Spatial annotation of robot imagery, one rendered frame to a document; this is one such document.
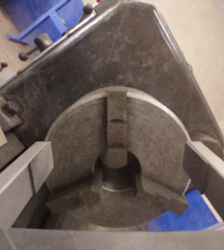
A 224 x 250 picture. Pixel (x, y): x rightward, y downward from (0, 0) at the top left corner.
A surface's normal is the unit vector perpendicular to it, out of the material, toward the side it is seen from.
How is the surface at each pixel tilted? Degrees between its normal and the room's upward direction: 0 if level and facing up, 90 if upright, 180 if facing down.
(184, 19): 90
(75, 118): 90
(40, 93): 90
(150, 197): 90
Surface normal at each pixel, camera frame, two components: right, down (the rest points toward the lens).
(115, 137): -0.02, 0.29
